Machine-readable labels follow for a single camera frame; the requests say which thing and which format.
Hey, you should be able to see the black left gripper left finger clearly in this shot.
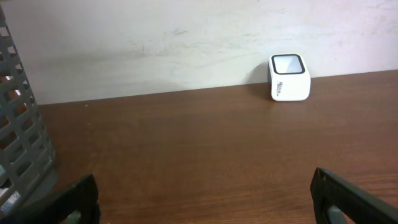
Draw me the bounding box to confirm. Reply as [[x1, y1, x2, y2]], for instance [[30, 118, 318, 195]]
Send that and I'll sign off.
[[1, 174, 101, 224]]

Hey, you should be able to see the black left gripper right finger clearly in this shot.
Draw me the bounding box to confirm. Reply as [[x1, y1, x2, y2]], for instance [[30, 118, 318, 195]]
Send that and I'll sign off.
[[310, 167, 397, 224]]

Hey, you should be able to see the white barcode scanner box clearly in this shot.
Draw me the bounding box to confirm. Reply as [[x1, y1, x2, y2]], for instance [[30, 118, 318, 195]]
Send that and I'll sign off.
[[268, 53, 311, 101]]

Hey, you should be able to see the grey plastic mesh basket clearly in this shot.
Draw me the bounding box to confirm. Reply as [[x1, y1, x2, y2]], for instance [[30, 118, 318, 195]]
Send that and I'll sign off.
[[1, 14, 58, 217]]

